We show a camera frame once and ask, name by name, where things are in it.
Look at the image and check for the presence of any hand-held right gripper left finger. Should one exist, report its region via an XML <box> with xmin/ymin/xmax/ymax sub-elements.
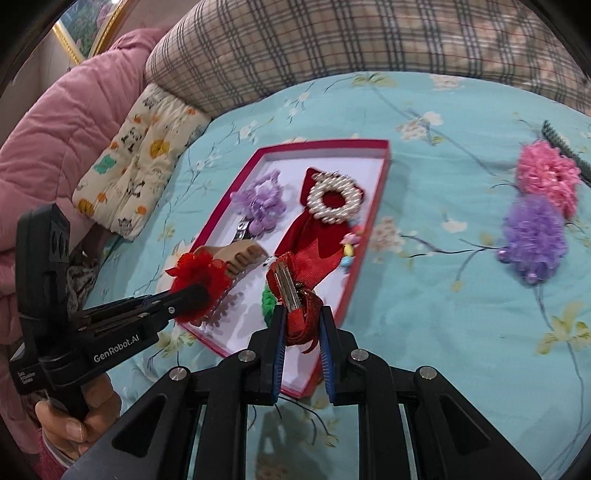
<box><xmin>60</xmin><ymin>305</ymin><xmax>289</xmax><ymax>480</ymax></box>

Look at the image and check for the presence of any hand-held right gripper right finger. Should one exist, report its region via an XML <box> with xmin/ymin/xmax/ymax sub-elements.
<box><xmin>318</xmin><ymin>305</ymin><xmax>543</xmax><ymax>480</ymax></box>

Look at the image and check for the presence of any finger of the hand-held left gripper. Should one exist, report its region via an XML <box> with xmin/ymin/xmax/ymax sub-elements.
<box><xmin>139</xmin><ymin>284</ymin><xmax>212</xmax><ymax>342</ymax></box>
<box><xmin>76</xmin><ymin>291</ymin><xmax>174</xmax><ymax>324</ymax></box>

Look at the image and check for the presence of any red flower scrunchie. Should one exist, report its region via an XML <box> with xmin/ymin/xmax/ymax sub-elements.
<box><xmin>166</xmin><ymin>251</ymin><xmax>232</xmax><ymax>326</ymax></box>

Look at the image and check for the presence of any beige claw hair clip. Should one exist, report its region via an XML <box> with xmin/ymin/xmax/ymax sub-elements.
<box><xmin>191</xmin><ymin>240</ymin><xmax>269</xmax><ymax>328</ymax></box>

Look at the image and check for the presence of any red ribbon bow hair clip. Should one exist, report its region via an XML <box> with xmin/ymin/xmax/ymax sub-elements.
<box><xmin>265</xmin><ymin>240</ymin><xmax>345</xmax><ymax>354</ymax></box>

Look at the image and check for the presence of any small colourful flower clip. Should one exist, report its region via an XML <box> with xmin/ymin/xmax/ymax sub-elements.
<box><xmin>341</xmin><ymin>225</ymin><xmax>363</xmax><ymax>268</ymax></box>

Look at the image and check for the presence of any red velvet bow hair clip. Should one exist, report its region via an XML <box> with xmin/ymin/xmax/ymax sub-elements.
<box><xmin>276</xmin><ymin>167</ymin><xmax>365</xmax><ymax>268</ymax></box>

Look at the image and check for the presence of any lilac ruffled scrunchie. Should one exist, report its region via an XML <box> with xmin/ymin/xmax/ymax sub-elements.
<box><xmin>230</xmin><ymin>170</ymin><xmax>288</xmax><ymax>238</ymax></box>

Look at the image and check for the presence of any pearl hair tie with crown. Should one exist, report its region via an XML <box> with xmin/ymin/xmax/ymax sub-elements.
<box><xmin>307</xmin><ymin>171</ymin><xmax>363</xmax><ymax>225</ymax></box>

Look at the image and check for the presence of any red shallow cardboard box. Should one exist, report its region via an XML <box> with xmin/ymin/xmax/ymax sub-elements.
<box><xmin>178</xmin><ymin>138</ymin><xmax>392</xmax><ymax>398</ymax></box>

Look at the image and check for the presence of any person's left hand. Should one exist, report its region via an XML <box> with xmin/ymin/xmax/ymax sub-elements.
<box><xmin>34</xmin><ymin>374</ymin><xmax>123</xmax><ymax>462</ymax></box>

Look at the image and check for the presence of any dark patterned cloth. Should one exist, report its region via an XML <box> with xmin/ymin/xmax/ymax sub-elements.
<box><xmin>65</xmin><ymin>231</ymin><xmax>114</xmax><ymax>319</ymax></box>

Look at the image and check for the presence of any blue floral bedsheet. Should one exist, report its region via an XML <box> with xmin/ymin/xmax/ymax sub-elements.
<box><xmin>92</xmin><ymin>69</ymin><xmax>591</xmax><ymax>480</ymax></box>

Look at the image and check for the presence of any animal print small pillow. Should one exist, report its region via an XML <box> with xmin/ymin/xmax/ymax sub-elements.
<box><xmin>71</xmin><ymin>83</ymin><xmax>211</xmax><ymax>241</ymax></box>

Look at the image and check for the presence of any pink quilted blanket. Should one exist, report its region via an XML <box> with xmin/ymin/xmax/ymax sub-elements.
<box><xmin>0</xmin><ymin>28</ymin><xmax>183</xmax><ymax>333</ymax></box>

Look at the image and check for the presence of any purple tulle scrunchie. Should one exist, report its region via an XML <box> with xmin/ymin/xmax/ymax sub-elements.
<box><xmin>496</xmin><ymin>196</ymin><xmax>568</xmax><ymax>284</ymax></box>

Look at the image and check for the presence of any gold framed picture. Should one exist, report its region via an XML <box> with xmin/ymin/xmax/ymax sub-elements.
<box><xmin>52</xmin><ymin>0</ymin><xmax>132</xmax><ymax>65</ymax></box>

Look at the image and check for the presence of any pink beaded scrunchie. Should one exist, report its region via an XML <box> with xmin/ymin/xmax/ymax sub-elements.
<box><xmin>515</xmin><ymin>141</ymin><xmax>583</xmax><ymax>217</ymax></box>

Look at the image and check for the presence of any plaid pillow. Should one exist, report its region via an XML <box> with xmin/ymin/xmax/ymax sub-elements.
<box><xmin>144</xmin><ymin>0</ymin><xmax>591</xmax><ymax>121</ymax></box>

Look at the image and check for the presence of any black hair comb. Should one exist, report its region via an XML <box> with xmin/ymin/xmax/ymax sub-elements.
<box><xmin>540</xmin><ymin>120</ymin><xmax>591</xmax><ymax>183</ymax></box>

